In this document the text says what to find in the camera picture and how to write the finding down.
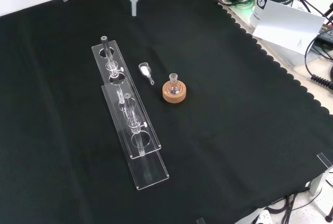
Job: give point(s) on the glass weighing funnel with powder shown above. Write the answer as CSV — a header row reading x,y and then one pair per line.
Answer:
x,y
145,71

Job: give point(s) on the glass round-bottom flask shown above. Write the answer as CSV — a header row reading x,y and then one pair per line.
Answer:
x,y
173,85

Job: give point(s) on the clear acrylic funnel stand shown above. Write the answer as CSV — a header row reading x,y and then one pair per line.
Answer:
x,y
125,99

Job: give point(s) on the pale white board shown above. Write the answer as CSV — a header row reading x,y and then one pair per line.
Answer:
x,y
286,26

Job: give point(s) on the black cloth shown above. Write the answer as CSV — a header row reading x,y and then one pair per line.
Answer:
x,y
234,117

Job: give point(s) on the black power adapter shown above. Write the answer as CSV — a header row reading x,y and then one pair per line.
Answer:
x,y
326,31

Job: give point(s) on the white power strip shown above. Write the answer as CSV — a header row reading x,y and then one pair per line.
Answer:
x,y
263,217

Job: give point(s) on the metal table bracket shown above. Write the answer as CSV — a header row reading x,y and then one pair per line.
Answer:
x,y
321,177

